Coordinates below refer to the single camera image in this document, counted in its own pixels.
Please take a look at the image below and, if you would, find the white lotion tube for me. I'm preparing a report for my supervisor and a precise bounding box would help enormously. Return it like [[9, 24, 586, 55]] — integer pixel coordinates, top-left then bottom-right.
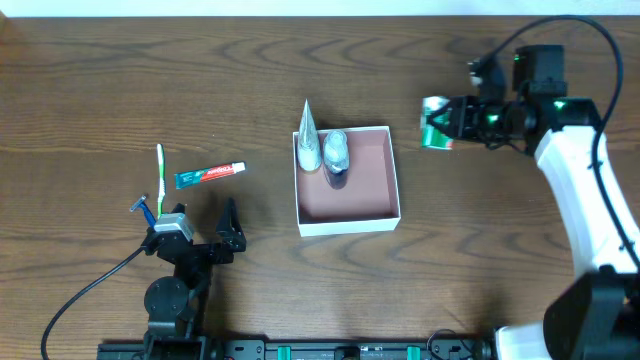
[[297, 100, 321, 172]]

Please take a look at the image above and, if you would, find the white box with pink interior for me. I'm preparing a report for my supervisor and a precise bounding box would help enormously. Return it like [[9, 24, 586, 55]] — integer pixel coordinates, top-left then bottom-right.
[[293, 126, 402, 237]]

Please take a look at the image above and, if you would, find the green soap bar package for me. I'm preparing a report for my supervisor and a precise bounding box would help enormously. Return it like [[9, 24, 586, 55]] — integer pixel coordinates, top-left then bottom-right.
[[420, 96, 453, 150]]

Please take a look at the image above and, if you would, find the green white toothbrush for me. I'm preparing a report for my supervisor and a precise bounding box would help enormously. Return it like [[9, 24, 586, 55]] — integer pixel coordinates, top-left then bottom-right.
[[156, 143, 166, 217]]

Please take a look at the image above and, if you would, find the red green toothpaste tube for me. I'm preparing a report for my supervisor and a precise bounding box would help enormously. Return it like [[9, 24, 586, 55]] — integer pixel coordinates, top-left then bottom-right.
[[174, 162, 246, 190]]

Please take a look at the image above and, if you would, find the blue hand soap pump bottle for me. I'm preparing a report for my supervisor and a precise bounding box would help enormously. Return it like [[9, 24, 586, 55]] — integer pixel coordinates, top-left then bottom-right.
[[323, 130, 350, 175]]

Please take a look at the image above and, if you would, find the blue disposable razor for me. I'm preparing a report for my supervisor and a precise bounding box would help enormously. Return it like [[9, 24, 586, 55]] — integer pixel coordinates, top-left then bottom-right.
[[130, 194, 156, 228]]

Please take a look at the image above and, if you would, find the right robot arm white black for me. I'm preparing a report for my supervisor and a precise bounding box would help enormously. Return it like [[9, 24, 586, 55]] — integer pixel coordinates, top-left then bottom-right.
[[422, 45, 639, 359]]

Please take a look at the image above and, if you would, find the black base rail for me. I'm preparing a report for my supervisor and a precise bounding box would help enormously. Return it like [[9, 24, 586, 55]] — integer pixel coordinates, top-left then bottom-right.
[[96, 337, 496, 360]]

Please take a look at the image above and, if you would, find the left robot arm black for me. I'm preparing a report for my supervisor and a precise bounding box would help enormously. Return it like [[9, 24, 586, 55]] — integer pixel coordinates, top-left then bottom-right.
[[142, 199, 247, 360]]

